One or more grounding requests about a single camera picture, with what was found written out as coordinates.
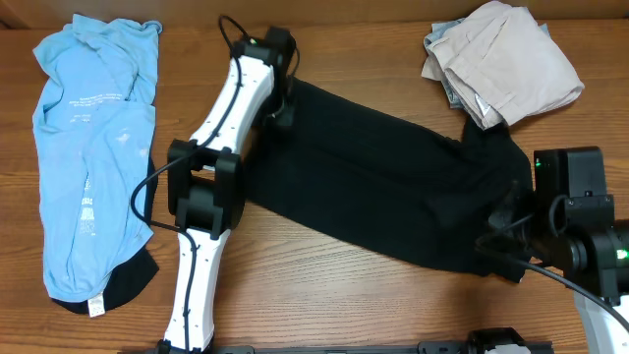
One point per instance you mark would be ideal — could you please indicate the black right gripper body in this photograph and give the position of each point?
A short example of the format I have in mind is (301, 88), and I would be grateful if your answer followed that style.
(518, 218)

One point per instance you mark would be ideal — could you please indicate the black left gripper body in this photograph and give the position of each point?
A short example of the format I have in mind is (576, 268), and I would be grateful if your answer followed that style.
(283, 115)

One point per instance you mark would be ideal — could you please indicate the black t-shirt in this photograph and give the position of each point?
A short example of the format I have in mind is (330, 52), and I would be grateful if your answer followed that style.
(386, 184)

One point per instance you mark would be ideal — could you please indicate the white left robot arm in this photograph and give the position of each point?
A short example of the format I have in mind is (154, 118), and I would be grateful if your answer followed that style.
(205, 179)

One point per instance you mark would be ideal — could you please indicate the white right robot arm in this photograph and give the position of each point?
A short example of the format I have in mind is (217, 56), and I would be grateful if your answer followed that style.
(577, 241)

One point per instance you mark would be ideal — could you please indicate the folded beige trousers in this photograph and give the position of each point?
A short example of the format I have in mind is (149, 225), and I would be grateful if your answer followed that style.
(504, 66)

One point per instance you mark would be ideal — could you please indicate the light blue t-shirt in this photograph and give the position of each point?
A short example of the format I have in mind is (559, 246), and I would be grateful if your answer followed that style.
(93, 128)

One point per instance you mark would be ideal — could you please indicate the black garment under blue shirt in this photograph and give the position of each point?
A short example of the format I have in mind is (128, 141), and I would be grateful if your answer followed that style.
(125, 283)

